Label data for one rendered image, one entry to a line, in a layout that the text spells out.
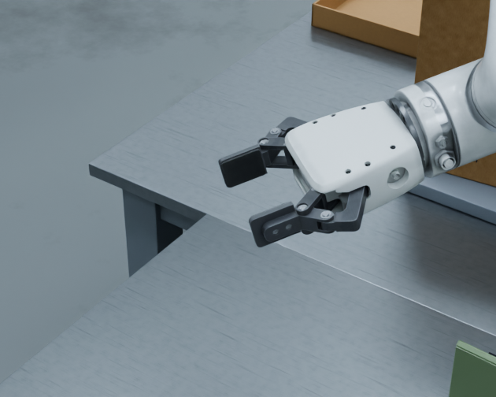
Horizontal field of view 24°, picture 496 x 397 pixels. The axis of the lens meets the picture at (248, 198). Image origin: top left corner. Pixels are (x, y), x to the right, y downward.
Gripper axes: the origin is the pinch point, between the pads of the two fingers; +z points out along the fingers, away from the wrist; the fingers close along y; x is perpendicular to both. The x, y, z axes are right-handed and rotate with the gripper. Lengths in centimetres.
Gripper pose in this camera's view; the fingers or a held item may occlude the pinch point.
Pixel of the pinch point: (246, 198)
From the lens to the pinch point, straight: 101.1
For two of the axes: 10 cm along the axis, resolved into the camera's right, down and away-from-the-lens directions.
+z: -9.3, 3.6, -0.9
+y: -2.9, -5.6, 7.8
